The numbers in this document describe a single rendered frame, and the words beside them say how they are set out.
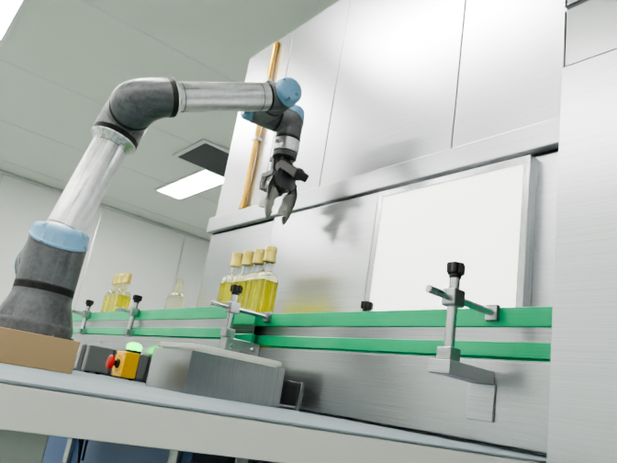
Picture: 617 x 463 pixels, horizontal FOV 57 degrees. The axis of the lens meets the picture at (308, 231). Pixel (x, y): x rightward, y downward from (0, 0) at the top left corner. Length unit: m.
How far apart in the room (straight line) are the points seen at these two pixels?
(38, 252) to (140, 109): 0.41
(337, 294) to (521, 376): 0.70
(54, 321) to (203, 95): 0.63
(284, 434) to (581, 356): 0.34
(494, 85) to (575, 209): 0.74
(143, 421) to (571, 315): 0.47
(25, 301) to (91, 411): 0.75
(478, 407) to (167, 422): 0.57
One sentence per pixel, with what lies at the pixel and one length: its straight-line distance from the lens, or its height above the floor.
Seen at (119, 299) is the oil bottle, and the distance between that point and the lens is 2.46.
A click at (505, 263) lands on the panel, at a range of 1.21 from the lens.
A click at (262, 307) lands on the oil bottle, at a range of 1.54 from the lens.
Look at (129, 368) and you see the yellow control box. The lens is 1.71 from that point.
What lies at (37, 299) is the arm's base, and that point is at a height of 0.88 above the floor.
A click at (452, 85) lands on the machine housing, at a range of 1.54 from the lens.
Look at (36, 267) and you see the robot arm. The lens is 1.25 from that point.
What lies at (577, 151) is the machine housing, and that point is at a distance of 0.78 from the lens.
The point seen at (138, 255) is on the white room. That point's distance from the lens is 7.77.
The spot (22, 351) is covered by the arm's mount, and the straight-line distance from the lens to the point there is 1.19.
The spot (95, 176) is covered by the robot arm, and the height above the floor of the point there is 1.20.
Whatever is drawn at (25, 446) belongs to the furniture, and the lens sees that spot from 0.54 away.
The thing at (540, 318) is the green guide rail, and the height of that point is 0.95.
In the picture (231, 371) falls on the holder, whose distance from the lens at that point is 1.16.
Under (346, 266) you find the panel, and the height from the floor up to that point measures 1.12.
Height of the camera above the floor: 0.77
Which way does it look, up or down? 16 degrees up
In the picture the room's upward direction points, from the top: 9 degrees clockwise
